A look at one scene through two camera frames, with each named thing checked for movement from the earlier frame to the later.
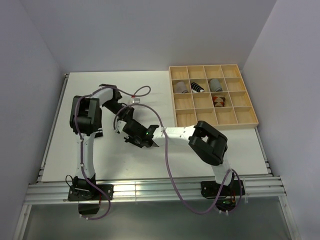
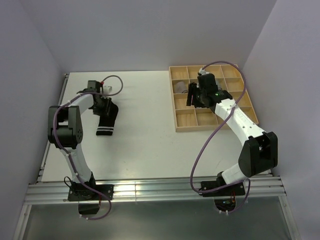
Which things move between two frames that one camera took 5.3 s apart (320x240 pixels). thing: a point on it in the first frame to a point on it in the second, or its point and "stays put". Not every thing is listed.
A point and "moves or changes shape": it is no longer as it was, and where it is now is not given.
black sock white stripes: [97, 129] moves or changes shape
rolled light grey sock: [180, 87] stays put
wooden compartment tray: [218, 95] stays put
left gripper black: [127, 114] to [107, 100]
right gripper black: [129, 139] to [193, 88]
